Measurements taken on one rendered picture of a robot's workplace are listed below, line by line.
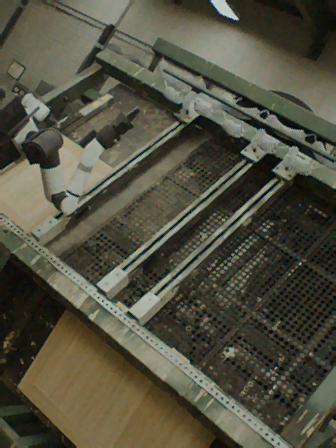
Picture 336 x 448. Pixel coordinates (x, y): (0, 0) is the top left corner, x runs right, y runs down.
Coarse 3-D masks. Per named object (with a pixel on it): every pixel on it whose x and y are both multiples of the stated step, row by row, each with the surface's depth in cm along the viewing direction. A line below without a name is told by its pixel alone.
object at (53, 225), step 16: (192, 96) 308; (176, 112) 317; (192, 112) 317; (176, 128) 315; (192, 128) 322; (160, 144) 307; (128, 160) 300; (144, 160) 303; (112, 176) 296; (128, 176) 300; (96, 192) 287; (80, 208) 283; (48, 224) 275; (64, 224) 280; (48, 240) 277
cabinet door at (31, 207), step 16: (64, 144) 317; (64, 160) 310; (16, 176) 303; (32, 176) 303; (64, 176) 302; (96, 176) 302; (0, 192) 297; (16, 192) 296; (32, 192) 296; (0, 208) 289; (16, 208) 289; (32, 208) 289; (48, 208) 289; (32, 224) 282
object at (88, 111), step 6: (102, 96) 339; (102, 102) 335; (108, 102) 338; (84, 108) 332; (90, 108) 332; (96, 108) 333; (102, 108) 337; (84, 114) 329; (90, 114) 331; (78, 120) 326; (84, 120) 330; (72, 126) 325; (60, 132) 321; (66, 132) 324; (6, 168) 304; (0, 174) 303
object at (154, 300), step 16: (288, 160) 283; (304, 160) 292; (288, 176) 285; (272, 192) 284; (256, 208) 278; (224, 224) 272; (240, 224) 272; (208, 240) 267; (224, 240) 267; (192, 256) 261; (208, 256) 263; (176, 272) 256; (192, 272) 259; (160, 288) 252; (176, 288) 255; (144, 304) 246; (160, 304) 250; (144, 320) 246
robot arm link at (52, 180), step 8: (40, 168) 249; (56, 168) 249; (48, 176) 249; (56, 176) 250; (48, 184) 251; (56, 184) 252; (64, 184) 257; (48, 192) 254; (56, 192) 254; (64, 192) 256; (48, 200) 256; (56, 200) 254; (64, 200) 256; (72, 200) 257; (56, 208) 256; (64, 208) 257; (72, 208) 259
